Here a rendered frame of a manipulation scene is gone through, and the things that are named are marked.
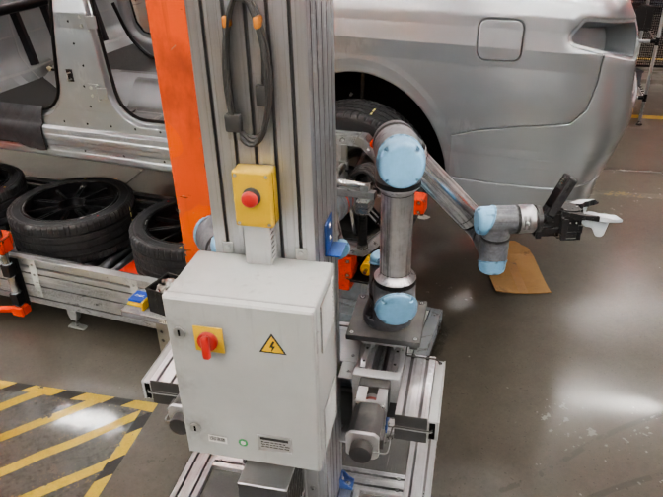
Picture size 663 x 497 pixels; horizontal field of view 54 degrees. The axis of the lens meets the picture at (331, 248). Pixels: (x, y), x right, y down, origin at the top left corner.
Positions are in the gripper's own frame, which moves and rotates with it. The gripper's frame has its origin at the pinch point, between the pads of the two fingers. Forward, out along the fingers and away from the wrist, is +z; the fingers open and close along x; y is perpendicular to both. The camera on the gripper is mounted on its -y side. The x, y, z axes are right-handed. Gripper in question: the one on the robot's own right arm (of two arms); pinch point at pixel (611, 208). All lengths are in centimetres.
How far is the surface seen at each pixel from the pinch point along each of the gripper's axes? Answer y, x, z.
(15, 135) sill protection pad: 14, -188, -237
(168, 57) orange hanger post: -33, -82, -128
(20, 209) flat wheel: 51, -174, -235
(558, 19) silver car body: -43, -82, 11
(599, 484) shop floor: 120, -31, 26
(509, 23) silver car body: -42, -88, -5
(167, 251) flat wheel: 58, -124, -148
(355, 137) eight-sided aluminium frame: -1, -92, -61
